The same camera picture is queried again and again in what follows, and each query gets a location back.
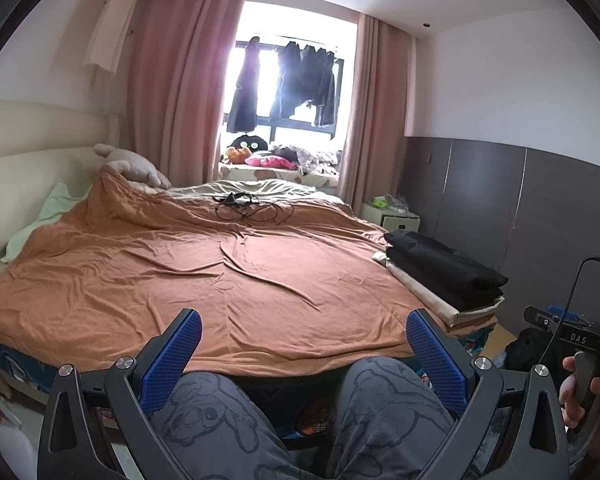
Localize pink plush toy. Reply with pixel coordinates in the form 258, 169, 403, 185
245, 155, 297, 170

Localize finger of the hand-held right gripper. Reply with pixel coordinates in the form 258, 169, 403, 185
524, 305, 581, 331

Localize orange blanket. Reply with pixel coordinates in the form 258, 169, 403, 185
0, 167, 501, 378

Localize black fluffy cloth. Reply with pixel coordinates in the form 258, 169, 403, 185
505, 329, 566, 373

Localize black shirt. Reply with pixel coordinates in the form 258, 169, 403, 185
384, 229, 509, 288

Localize person's grey patterned pants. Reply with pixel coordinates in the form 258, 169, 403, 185
152, 357, 456, 480

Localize beige plush toy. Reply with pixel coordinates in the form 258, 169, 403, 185
94, 143, 172, 190

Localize cream bed headboard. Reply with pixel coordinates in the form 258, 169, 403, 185
0, 100, 123, 263

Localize brown cardboard sheet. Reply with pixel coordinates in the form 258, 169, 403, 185
472, 322, 518, 361

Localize pink curtain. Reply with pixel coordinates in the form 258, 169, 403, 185
125, 0, 246, 191
336, 12, 413, 216

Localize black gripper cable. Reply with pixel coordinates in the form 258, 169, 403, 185
537, 256, 600, 376

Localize dark hanging jacket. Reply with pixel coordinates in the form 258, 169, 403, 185
270, 41, 303, 121
300, 44, 337, 128

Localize folded black clothes stack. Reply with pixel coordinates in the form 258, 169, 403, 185
387, 260, 506, 313

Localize pale green pillow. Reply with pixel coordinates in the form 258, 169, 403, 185
2, 180, 93, 263

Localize black cable bundle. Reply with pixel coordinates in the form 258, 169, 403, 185
215, 192, 296, 226

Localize blue printed bed sheet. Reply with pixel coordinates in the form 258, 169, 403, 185
0, 320, 501, 436

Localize black penguin plush toy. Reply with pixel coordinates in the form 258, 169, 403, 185
230, 134, 269, 153

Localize long dark hanging coat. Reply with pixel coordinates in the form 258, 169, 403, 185
227, 36, 261, 133

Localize folded beige cloth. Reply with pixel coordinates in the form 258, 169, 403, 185
372, 250, 506, 326

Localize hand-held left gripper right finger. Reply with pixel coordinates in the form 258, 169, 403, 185
406, 307, 573, 480

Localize floral cloth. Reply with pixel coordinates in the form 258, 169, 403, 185
297, 150, 342, 176

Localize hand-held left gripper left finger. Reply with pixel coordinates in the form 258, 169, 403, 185
37, 307, 203, 480

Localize white nightstand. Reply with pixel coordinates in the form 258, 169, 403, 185
361, 202, 421, 233

